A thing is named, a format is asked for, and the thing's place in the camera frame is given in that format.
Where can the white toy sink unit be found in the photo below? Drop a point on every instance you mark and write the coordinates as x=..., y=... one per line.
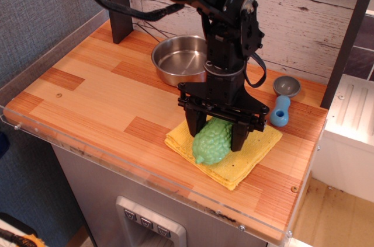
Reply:
x=344, y=156

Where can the green bumpy toy gourd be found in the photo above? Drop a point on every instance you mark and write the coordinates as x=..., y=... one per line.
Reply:
x=213, y=142

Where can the silver dispenser button panel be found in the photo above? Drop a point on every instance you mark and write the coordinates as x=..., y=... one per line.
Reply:
x=145, y=227

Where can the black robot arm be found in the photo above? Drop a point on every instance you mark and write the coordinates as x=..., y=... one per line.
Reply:
x=232, y=37

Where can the blue grey toy scoop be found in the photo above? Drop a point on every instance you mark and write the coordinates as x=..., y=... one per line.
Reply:
x=285, y=87

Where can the folded yellow cloth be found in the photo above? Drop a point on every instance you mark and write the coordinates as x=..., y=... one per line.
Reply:
x=236, y=165

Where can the grey toy fridge cabinet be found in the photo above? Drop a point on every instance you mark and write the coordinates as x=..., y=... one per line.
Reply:
x=96, y=189

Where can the dark right frame post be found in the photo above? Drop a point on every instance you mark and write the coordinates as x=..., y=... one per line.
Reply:
x=343, y=55

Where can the stainless steel pan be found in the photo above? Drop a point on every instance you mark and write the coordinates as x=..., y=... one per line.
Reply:
x=180, y=59

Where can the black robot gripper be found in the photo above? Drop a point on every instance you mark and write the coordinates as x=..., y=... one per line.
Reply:
x=225, y=97

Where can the orange black object bottom left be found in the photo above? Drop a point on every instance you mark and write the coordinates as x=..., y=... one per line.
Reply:
x=22, y=240

